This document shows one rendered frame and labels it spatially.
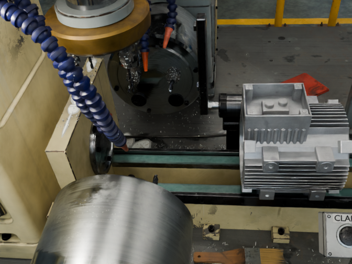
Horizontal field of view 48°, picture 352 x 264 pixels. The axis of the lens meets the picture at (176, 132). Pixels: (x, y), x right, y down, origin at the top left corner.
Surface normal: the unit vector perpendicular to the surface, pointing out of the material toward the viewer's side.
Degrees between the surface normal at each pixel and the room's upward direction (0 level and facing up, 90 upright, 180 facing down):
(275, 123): 90
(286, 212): 90
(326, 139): 36
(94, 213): 2
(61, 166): 90
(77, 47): 90
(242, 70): 0
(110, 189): 2
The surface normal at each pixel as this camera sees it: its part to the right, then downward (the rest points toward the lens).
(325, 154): -0.07, -0.72
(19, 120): 0.99, 0.01
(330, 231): -0.11, -0.16
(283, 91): -0.07, 0.69
